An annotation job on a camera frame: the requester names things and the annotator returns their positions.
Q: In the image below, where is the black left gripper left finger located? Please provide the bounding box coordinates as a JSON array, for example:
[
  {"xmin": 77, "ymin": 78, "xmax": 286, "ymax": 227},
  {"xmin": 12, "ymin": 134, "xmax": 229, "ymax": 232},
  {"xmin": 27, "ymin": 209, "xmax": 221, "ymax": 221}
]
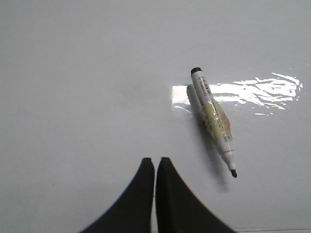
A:
[{"xmin": 82, "ymin": 158, "xmax": 155, "ymax": 233}]

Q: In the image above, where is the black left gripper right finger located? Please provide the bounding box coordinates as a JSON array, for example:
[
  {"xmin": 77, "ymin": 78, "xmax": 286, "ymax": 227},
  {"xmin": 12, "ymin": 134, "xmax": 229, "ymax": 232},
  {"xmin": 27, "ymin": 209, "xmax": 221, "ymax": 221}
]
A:
[{"xmin": 155, "ymin": 157, "xmax": 234, "ymax": 233}]

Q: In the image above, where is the white whiteboard marker with tape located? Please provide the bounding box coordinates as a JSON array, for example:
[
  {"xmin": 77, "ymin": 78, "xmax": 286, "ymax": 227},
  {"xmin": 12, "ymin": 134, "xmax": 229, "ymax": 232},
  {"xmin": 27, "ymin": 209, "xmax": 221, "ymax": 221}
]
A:
[{"xmin": 190, "ymin": 67, "xmax": 238, "ymax": 178}]

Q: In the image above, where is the white whiteboard with aluminium frame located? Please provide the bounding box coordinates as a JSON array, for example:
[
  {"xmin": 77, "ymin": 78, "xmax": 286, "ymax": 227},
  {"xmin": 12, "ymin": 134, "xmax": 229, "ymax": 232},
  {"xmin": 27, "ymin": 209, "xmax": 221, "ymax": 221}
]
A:
[{"xmin": 0, "ymin": 0, "xmax": 311, "ymax": 233}]

